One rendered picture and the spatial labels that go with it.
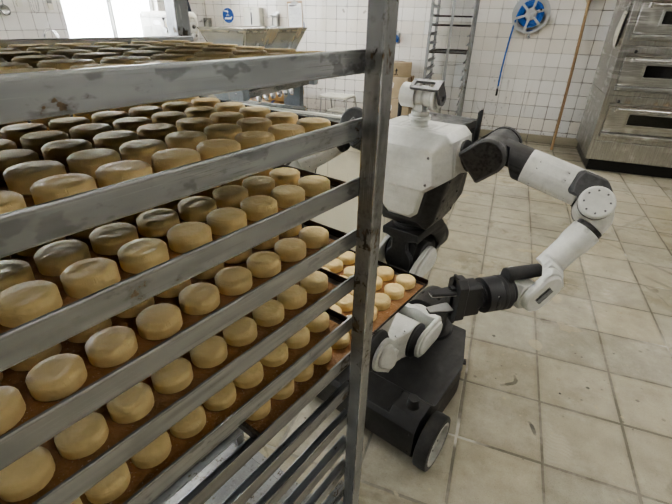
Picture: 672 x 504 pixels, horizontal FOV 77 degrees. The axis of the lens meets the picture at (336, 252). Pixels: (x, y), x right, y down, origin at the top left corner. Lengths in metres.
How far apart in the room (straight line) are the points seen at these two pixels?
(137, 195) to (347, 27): 6.08
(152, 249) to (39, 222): 0.14
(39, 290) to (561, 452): 1.74
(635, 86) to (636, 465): 3.89
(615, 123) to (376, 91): 4.66
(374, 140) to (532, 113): 5.55
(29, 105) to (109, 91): 0.06
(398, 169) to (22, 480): 1.04
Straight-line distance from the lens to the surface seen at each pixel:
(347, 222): 2.21
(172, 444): 0.67
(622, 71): 5.12
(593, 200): 1.15
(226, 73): 0.45
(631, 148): 5.32
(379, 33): 0.61
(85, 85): 0.38
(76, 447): 0.56
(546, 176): 1.17
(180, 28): 0.93
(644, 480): 1.96
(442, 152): 1.19
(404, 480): 1.64
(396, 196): 1.28
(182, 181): 0.43
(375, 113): 0.62
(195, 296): 0.56
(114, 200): 0.40
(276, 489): 0.92
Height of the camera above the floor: 1.37
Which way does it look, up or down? 29 degrees down
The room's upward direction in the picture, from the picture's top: 1 degrees clockwise
